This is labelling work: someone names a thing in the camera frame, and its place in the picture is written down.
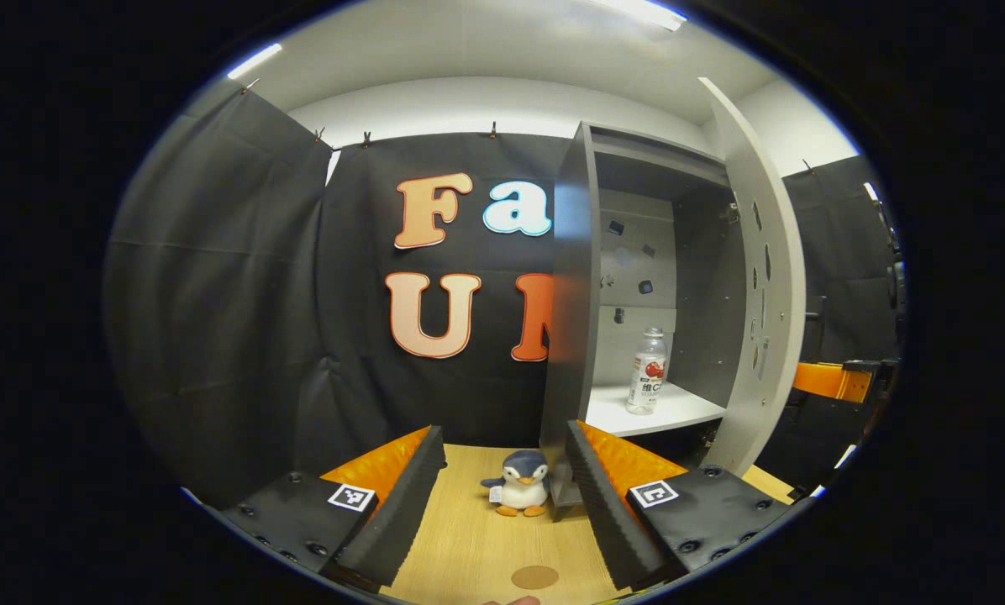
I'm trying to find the white cabinet shelf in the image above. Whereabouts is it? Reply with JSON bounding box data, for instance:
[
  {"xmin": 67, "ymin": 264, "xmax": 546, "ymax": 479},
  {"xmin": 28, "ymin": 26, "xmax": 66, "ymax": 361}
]
[{"xmin": 585, "ymin": 382, "xmax": 727, "ymax": 439}]

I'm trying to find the row of black cloth clips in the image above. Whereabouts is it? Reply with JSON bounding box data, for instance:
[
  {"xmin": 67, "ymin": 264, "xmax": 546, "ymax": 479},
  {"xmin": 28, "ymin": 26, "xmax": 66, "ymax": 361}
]
[{"xmin": 244, "ymin": 77, "xmax": 811, "ymax": 173}]

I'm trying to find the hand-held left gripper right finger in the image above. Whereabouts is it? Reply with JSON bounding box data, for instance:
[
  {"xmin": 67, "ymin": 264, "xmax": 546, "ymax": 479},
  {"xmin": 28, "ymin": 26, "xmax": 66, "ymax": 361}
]
[{"xmin": 564, "ymin": 420, "xmax": 806, "ymax": 592}]

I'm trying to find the dark grey cabinet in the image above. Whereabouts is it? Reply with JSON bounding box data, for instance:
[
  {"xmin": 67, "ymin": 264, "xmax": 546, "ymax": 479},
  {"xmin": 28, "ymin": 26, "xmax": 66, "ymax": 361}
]
[{"xmin": 539, "ymin": 120, "xmax": 751, "ymax": 522}]

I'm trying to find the black backdrop cloth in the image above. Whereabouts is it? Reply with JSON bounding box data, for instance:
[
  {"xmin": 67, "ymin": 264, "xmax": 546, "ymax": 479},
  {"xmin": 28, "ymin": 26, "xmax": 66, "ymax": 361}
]
[{"xmin": 103, "ymin": 84, "xmax": 905, "ymax": 505}]

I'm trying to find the clear plastic bottle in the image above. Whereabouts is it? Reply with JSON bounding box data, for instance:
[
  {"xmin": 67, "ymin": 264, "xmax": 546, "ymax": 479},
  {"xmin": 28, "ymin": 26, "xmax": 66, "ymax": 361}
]
[{"xmin": 626, "ymin": 327, "xmax": 669, "ymax": 416}]

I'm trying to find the black cabinet door handle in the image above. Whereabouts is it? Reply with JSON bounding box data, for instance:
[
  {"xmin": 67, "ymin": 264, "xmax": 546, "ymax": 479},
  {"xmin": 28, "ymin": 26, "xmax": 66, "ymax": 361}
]
[{"xmin": 803, "ymin": 294, "xmax": 829, "ymax": 364}]

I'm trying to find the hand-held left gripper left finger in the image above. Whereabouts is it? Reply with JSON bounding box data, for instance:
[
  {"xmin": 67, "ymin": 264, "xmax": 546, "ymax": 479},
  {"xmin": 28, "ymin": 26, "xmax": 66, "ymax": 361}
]
[{"xmin": 203, "ymin": 424, "xmax": 447, "ymax": 593}]

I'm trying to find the penguin plush toy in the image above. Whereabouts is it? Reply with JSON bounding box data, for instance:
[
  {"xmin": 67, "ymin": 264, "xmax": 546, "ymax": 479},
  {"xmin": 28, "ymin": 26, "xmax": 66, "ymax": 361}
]
[{"xmin": 480, "ymin": 449, "xmax": 551, "ymax": 518}]

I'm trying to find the ceiling light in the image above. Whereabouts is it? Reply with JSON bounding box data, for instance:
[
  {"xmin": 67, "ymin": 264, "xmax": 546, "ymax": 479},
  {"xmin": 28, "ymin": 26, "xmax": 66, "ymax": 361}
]
[
  {"xmin": 227, "ymin": 42, "xmax": 284, "ymax": 81},
  {"xmin": 591, "ymin": 0, "xmax": 688, "ymax": 33}
]

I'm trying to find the round brown coaster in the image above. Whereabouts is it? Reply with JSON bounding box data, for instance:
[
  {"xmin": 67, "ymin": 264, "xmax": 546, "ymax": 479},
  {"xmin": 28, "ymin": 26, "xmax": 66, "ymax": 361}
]
[{"xmin": 511, "ymin": 566, "xmax": 560, "ymax": 591}]

